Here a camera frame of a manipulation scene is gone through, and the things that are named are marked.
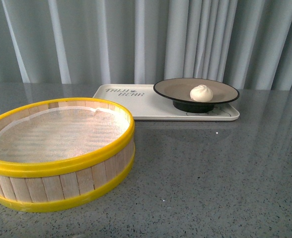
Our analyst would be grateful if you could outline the beige plate with black rim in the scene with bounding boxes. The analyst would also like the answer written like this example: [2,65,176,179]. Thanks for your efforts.
[153,78,239,113]

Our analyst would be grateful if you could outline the white steamed bun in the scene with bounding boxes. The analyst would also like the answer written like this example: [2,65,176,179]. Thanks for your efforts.
[190,84,213,102]

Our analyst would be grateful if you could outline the white bear print tray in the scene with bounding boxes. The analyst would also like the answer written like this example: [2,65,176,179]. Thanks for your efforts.
[93,84,240,121]

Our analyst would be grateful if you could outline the white steamer cloth liner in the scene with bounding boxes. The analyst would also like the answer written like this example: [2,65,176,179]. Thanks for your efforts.
[0,106,130,163]

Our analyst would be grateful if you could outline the yellow rimmed wooden steamer basket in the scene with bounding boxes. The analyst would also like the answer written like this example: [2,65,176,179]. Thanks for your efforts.
[0,98,135,212]

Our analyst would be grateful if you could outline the grey pleated curtain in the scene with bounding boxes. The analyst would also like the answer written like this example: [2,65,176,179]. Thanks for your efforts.
[0,0,292,90]

